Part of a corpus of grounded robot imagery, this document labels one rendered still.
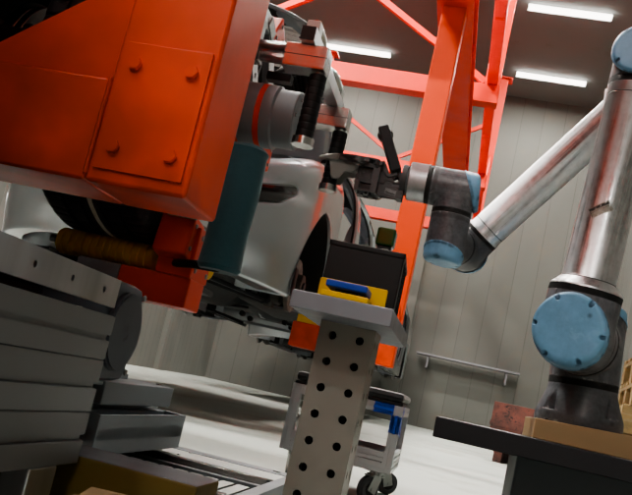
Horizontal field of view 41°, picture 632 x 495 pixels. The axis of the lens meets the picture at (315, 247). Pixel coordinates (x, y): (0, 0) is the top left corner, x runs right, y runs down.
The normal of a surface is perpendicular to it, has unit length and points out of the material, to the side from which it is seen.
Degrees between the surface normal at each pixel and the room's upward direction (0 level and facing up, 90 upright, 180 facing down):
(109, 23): 90
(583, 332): 96
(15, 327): 90
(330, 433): 90
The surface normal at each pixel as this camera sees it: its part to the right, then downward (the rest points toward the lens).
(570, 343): -0.46, -0.14
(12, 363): 0.96, 0.19
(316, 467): -0.16, -0.19
